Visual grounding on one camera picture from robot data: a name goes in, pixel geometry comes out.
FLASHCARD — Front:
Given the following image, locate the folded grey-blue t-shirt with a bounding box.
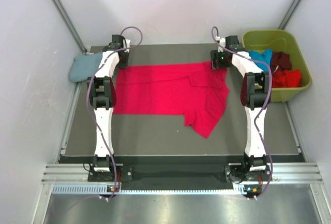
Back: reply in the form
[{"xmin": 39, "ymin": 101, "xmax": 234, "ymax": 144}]
[{"xmin": 69, "ymin": 52, "xmax": 102, "ymax": 83}]

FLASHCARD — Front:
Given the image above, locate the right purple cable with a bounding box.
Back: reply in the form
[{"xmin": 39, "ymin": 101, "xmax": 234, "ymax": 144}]
[{"xmin": 211, "ymin": 25, "xmax": 274, "ymax": 200}]

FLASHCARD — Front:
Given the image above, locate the corner aluminium post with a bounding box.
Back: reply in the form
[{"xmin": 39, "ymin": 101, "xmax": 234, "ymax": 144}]
[
  {"xmin": 51, "ymin": 0, "xmax": 87, "ymax": 54},
  {"xmin": 278, "ymin": 0, "xmax": 302, "ymax": 30}
]

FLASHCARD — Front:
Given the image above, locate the left corner aluminium post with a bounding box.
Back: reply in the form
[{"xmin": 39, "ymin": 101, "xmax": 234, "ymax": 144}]
[{"xmin": 51, "ymin": 0, "xmax": 87, "ymax": 54}]

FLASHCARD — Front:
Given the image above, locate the bright red t-shirt in bin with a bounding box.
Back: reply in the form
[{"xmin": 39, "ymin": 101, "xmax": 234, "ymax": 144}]
[{"xmin": 272, "ymin": 69, "xmax": 302, "ymax": 88}]

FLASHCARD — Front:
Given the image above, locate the olive green plastic bin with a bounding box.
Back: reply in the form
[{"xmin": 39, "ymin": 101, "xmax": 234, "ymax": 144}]
[{"xmin": 242, "ymin": 29, "xmax": 312, "ymax": 102}]

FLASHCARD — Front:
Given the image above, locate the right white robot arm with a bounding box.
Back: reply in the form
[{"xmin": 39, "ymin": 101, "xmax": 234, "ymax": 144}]
[{"xmin": 210, "ymin": 34, "xmax": 271, "ymax": 184}]

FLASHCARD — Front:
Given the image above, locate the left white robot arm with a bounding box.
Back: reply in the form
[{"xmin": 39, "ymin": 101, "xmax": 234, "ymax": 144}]
[{"xmin": 86, "ymin": 35, "xmax": 130, "ymax": 183}]

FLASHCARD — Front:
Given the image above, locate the right corner aluminium post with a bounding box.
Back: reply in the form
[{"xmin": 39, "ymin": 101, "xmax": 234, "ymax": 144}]
[{"xmin": 278, "ymin": 0, "xmax": 302, "ymax": 30}]

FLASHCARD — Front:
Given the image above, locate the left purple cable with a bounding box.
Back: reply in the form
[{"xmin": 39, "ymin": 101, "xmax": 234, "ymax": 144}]
[{"xmin": 85, "ymin": 26, "xmax": 144, "ymax": 200}]

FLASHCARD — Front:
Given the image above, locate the purple cable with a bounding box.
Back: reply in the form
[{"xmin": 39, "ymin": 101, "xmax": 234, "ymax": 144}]
[
  {"xmin": 211, "ymin": 25, "xmax": 274, "ymax": 200},
  {"xmin": 85, "ymin": 26, "xmax": 144, "ymax": 200}
]

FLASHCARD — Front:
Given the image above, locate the grey slotted cable duct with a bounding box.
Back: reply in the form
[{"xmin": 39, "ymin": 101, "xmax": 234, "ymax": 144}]
[{"xmin": 52, "ymin": 184, "xmax": 258, "ymax": 195}]

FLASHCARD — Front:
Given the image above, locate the cyan blue t-shirt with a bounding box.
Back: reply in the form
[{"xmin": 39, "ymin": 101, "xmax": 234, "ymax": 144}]
[{"xmin": 248, "ymin": 49, "xmax": 273, "ymax": 71}]

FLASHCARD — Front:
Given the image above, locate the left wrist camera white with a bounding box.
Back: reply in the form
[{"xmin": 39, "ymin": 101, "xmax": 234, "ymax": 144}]
[{"xmin": 123, "ymin": 38, "xmax": 131, "ymax": 53}]

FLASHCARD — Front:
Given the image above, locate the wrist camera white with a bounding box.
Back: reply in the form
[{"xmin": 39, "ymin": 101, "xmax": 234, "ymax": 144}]
[
  {"xmin": 215, "ymin": 36, "xmax": 226, "ymax": 53},
  {"xmin": 123, "ymin": 38, "xmax": 131, "ymax": 53}
]

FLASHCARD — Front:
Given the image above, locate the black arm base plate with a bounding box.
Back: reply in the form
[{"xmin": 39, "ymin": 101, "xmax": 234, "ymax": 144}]
[{"xmin": 88, "ymin": 164, "xmax": 268, "ymax": 191}]

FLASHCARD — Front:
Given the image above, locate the aluminium front rail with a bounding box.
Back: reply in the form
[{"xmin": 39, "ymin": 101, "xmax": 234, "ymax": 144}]
[{"xmin": 42, "ymin": 162, "xmax": 323, "ymax": 184}]

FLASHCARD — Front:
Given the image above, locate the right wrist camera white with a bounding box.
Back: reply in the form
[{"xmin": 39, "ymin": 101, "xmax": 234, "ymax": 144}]
[{"xmin": 215, "ymin": 36, "xmax": 226, "ymax": 53}]

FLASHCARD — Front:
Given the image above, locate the dark maroon t-shirt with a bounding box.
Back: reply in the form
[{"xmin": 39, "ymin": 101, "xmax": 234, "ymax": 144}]
[{"xmin": 270, "ymin": 52, "xmax": 292, "ymax": 74}]

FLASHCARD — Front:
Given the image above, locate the crimson red t-shirt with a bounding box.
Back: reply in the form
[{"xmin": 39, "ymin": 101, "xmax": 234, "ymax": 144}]
[{"xmin": 114, "ymin": 62, "xmax": 229, "ymax": 138}]

